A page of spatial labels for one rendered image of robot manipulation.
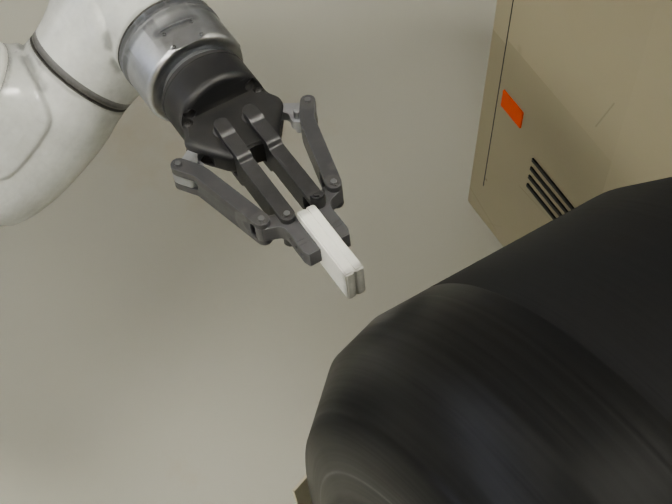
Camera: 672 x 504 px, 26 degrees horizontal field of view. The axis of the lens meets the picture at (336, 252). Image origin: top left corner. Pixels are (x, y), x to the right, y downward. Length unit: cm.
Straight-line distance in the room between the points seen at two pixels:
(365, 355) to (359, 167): 165
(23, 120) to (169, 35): 15
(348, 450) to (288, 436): 142
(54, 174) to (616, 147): 85
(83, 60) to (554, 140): 94
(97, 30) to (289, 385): 112
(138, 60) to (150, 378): 114
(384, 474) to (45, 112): 59
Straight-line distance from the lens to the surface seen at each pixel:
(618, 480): 64
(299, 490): 99
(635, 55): 174
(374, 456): 75
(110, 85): 123
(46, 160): 125
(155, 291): 233
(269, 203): 107
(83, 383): 227
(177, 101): 114
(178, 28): 117
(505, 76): 206
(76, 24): 122
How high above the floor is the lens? 203
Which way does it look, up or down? 60 degrees down
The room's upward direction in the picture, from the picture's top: straight up
